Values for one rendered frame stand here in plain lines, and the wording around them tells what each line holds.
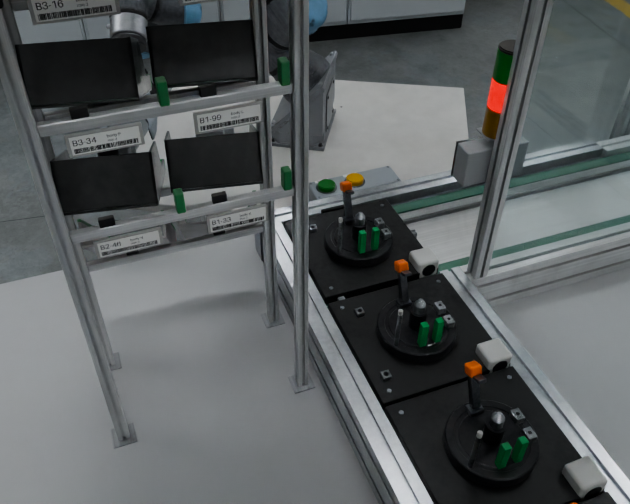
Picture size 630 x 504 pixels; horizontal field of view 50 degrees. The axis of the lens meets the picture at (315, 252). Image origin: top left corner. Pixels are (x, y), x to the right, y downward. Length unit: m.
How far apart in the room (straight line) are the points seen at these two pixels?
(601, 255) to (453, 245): 0.31
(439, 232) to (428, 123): 0.56
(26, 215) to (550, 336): 2.42
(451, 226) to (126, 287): 0.72
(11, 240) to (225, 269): 1.76
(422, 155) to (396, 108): 0.26
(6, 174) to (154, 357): 2.33
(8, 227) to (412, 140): 1.92
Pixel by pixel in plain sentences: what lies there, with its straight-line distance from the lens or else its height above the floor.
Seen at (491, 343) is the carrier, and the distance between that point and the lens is 1.20.
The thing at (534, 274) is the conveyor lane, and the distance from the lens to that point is 1.45.
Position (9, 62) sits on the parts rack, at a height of 1.55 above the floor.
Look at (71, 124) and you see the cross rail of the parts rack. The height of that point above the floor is 1.47.
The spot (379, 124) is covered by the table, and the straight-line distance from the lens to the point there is 1.99.
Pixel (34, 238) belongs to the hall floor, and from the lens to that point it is 3.11.
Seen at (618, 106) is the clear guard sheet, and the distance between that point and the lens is 1.31.
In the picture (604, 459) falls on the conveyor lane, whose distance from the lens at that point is 1.16.
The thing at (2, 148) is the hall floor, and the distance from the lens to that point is 3.77.
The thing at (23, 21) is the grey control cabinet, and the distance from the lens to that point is 4.38.
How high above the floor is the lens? 1.87
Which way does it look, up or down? 41 degrees down
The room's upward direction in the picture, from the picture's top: 1 degrees clockwise
